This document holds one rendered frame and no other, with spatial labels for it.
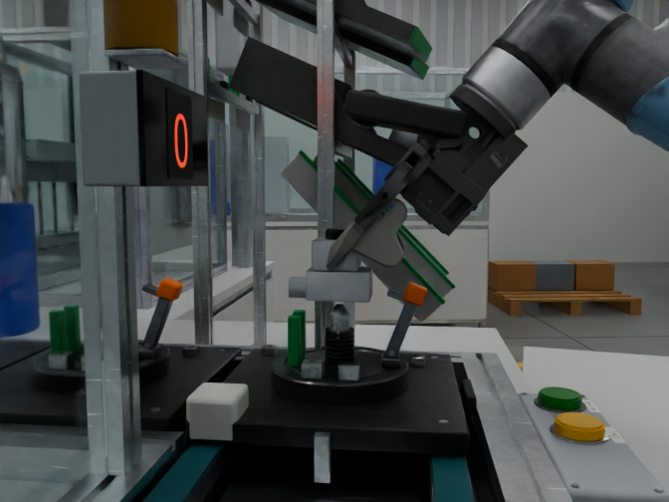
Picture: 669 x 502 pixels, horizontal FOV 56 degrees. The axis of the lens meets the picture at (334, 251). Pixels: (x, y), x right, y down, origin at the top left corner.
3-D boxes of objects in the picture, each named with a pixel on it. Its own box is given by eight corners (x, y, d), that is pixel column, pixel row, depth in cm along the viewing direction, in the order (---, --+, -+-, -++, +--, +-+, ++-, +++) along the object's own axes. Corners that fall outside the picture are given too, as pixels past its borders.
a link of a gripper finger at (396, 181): (366, 229, 56) (430, 156, 57) (353, 218, 56) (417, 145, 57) (362, 233, 61) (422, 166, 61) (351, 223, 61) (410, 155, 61)
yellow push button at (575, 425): (595, 434, 55) (596, 412, 55) (610, 453, 51) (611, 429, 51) (549, 432, 56) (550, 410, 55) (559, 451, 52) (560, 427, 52)
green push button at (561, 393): (574, 406, 62) (575, 386, 62) (586, 421, 58) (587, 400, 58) (534, 404, 63) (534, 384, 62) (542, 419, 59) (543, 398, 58)
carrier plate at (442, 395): (450, 370, 75) (450, 353, 75) (469, 456, 51) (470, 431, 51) (254, 364, 78) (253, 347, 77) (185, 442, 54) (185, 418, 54)
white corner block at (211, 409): (250, 424, 58) (249, 382, 57) (237, 445, 53) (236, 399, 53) (201, 422, 58) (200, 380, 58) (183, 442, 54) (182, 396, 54)
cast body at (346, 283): (372, 295, 65) (373, 227, 64) (369, 303, 61) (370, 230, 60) (293, 293, 66) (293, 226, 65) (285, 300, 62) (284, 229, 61)
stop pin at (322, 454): (332, 477, 53) (332, 431, 52) (330, 483, 52) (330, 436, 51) (316, 476, 53) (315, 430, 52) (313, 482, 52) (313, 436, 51)
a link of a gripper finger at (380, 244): (366, 302, 57) (432, 226, 58) (318, 259, 57) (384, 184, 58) (364, 301, 61) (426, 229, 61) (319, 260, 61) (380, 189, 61)
